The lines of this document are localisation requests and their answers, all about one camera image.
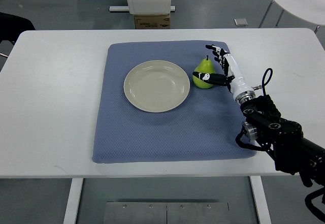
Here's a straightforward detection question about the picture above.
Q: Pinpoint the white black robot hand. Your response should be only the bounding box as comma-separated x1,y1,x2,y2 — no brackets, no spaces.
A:
192,45,255,105

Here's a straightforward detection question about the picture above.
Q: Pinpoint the blue textured mat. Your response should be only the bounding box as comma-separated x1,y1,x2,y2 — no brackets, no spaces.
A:
92,40,255,164

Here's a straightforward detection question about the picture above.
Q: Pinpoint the white table frame leg right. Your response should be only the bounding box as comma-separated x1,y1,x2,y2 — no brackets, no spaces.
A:
249,176,271,224

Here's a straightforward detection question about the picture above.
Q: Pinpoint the black chair at left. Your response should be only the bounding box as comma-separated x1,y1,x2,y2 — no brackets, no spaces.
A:
1,12,36,45

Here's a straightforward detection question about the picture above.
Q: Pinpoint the white table frame leg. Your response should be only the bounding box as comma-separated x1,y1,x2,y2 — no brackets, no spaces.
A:
249,176,271,224
63,178,83,224

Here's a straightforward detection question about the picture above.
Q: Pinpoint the grey floor socket plate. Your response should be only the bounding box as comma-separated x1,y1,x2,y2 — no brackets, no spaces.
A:
234,18,248,26

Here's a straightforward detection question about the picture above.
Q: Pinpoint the white table frame leg left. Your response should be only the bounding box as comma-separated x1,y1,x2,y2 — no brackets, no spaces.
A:
63,178,83,224

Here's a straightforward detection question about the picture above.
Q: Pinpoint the white chair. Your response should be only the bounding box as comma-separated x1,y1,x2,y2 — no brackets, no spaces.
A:
259,0,324,33

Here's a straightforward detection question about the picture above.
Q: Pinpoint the brown cardboard box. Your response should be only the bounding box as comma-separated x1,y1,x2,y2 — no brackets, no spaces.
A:
134,14,171,29

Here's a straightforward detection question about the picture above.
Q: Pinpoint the beige round plate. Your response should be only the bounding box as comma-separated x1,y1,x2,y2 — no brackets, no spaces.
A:
123,60,190,113

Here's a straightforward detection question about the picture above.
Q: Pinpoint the green pear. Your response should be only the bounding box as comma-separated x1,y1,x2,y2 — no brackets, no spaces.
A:
193,55,216,89

